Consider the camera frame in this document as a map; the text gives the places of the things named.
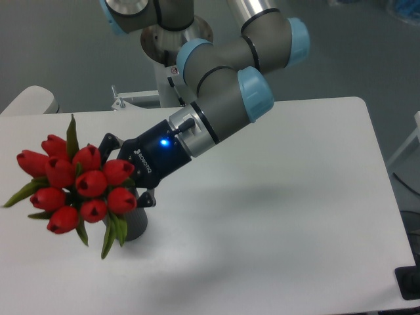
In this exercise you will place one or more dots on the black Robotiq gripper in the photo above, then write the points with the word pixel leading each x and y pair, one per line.
pixel 155 154

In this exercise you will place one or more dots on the red tulip bouquet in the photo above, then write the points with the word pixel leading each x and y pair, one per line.
pixel 71 186

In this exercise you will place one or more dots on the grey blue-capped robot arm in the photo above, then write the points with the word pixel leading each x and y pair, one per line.
pixel 227 81

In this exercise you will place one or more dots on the dark grey ribbed vase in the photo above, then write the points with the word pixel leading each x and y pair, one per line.
pixel 136 223

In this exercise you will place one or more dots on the white chair armrest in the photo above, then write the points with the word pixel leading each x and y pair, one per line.
pixel 34 100

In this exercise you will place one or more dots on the black device at table edge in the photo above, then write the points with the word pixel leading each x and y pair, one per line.
pixel 408 282

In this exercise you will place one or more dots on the blue clear plastic bag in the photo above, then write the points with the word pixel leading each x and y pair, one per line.
pixel 404 10

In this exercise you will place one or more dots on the white metal base frame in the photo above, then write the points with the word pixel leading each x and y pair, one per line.
pixel 134 100

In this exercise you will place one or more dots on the white side table frame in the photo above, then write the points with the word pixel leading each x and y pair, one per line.
pixel 407 147

